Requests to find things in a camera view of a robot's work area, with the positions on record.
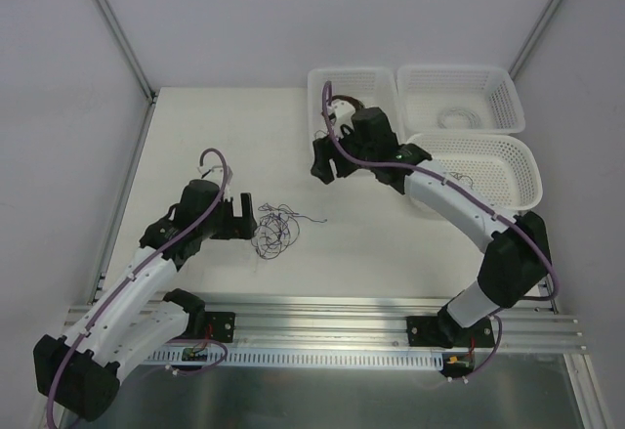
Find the white basket with brown cables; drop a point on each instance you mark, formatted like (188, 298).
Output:
(374, 86)

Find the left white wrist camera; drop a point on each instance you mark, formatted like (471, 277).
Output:
(216, 174)

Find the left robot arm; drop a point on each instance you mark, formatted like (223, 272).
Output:
(83, 369)

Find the aluminium mounting rail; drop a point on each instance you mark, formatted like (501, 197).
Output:
(346, 323)

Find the white basket with white cable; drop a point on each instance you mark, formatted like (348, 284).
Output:
(454, 97)

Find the right aluminium frame post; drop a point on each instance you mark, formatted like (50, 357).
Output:
(534, 36)

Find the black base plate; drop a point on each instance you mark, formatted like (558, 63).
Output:
(425, 331)
(219, 326)

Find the white slotted cable duct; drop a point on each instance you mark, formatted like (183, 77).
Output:
(298, 358)

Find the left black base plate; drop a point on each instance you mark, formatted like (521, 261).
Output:
(219, 326)

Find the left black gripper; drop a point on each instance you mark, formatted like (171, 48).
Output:
(233, 224)

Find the aluminium frame post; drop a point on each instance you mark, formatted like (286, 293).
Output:
(534, 36)
(125, 48)

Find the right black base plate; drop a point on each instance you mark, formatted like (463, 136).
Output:
(425, 331)

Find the left aluminium frame post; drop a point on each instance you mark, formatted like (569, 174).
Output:
(125, 48)

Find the white basket with purple cables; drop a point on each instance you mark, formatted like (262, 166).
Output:
(499, 167)

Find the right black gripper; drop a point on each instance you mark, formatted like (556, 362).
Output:
(337, 156)

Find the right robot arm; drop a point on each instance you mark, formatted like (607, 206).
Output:
(514, 245)

